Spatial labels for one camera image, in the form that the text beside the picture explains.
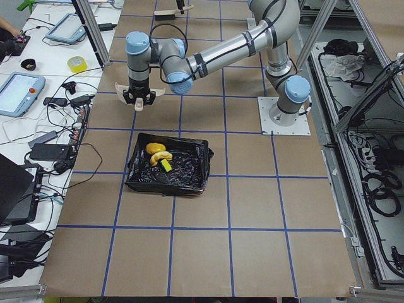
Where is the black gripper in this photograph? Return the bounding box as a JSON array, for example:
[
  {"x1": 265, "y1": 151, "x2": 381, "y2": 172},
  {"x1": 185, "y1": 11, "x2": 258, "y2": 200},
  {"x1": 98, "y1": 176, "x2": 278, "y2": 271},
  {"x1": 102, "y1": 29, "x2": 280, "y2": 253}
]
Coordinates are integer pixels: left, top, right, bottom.
[{"x1": 122, "y1": 86, "x2": 156, "y2": 105}]

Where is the white plastic dustpan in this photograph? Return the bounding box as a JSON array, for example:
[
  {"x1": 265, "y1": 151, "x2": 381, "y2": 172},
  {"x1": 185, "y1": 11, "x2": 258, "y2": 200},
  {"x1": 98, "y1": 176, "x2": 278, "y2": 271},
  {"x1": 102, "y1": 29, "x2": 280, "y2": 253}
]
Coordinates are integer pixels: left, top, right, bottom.
[{"x1": 115, "y1": 82, "x2": 165, "y2": 112}]

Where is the white brush with black bristles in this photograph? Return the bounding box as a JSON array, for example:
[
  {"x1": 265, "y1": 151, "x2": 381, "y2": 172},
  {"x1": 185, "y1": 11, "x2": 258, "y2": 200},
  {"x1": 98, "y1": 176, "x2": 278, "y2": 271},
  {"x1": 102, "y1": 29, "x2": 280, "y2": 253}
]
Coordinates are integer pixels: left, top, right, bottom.
[{"x1": 153, "y1": 4, "x2": 194, "y2": 21}]

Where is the yellow green sponge piece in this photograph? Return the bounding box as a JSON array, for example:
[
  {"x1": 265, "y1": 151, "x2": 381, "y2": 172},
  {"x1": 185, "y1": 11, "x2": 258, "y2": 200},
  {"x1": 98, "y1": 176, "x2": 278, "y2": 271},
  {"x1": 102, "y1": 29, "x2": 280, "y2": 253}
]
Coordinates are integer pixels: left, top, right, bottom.
[{"x1": 159, "y1": 158, "x2": 172, "y2": 172}]

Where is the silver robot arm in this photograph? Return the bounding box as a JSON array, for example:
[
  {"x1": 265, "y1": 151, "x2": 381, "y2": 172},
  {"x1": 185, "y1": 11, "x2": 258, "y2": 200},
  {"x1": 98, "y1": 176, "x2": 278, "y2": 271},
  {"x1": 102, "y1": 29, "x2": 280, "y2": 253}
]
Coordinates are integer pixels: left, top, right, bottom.
[
  {"x1": 116, "y1": 0, "x2": 311, "y2": 127},
  {"x1": 176, "y1": 0, "x2": 185, "y2": 15}
]

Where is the black lined trash bin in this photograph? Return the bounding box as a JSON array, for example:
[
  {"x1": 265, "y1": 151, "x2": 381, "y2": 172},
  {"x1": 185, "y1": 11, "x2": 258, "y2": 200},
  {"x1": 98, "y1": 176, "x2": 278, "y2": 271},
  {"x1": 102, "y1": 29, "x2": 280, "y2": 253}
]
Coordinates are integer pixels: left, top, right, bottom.
[{"x1": 126, "y1": 133, "x2": 214, "y2": 196}]

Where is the yellow tape roll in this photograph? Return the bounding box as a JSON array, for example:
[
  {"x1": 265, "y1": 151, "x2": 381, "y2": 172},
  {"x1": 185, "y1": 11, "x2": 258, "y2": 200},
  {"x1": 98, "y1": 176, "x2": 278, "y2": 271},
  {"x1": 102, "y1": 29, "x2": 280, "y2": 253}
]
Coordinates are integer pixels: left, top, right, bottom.
[{"x1": 67, "y1": 56, "x2": 88, "y2": 74}]

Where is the blue teach pendant tablet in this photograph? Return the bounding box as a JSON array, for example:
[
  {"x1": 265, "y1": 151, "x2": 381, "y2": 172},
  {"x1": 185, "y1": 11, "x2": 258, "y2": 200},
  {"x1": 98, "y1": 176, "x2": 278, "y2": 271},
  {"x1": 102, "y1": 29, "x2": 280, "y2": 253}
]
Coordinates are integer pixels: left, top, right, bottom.
[{"x1": 45, "y1": 13, "x2": 86, "y2": 44}]

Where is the black power adapter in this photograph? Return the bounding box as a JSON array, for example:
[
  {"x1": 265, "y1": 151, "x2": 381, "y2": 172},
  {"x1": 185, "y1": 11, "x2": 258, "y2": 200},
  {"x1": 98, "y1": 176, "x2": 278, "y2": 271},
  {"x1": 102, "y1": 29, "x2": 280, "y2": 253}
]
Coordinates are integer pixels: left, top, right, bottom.
[{"x1": 30, "y1": 143, "x2": 73, "y2": 161}]

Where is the black laptop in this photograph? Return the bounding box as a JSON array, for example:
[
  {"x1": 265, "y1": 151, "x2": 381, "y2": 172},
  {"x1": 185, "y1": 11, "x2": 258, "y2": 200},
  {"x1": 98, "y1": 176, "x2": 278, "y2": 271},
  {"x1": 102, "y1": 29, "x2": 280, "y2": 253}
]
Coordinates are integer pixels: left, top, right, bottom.
[{"x1": 1, "y1": 155, "x2": 42, "y2": 227}]

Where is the crumpled white cloth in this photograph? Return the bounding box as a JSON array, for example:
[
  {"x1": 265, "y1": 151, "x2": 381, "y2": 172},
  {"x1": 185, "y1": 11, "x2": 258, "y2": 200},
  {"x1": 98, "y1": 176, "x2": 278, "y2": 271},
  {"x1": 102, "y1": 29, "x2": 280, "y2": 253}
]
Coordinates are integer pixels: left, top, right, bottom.
[{"x1": 324, "y1": 54, "x2": 364, "y2": 81}]

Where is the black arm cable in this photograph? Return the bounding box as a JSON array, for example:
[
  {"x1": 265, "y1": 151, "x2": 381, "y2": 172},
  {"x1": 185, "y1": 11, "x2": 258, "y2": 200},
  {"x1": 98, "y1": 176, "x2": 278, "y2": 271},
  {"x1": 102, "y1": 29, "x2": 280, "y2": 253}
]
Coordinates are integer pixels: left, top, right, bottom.
[{"x1": 148, "y1": 22, "x2": 196, "y2": 85}]

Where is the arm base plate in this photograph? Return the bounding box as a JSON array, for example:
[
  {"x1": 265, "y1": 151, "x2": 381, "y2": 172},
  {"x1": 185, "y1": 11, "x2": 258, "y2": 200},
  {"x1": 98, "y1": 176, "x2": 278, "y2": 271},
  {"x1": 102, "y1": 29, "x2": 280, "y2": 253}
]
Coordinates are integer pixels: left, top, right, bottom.
[{"x1": 258, "y1": 97, "x2": 311, "y2": 136}]

